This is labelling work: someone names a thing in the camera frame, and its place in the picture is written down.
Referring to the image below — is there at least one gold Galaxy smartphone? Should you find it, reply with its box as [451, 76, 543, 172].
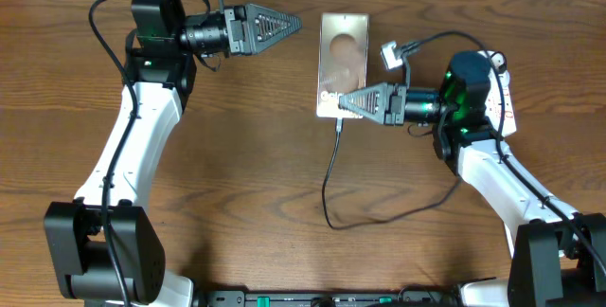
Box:
[315, 12, 369, 118]

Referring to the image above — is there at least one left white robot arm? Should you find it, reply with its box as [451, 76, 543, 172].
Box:
[44, 0, 302, 306]

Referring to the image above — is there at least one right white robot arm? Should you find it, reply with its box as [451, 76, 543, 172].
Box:
[338, 51, 605, 306]

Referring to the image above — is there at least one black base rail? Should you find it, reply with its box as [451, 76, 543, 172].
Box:
[191, 289, 463, 307]

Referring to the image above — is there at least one black USB charging cable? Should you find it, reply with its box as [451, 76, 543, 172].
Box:
[321, 51, 508, 231]

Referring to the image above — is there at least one white power strip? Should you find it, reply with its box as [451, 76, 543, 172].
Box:
[475, 50, 518, 137]

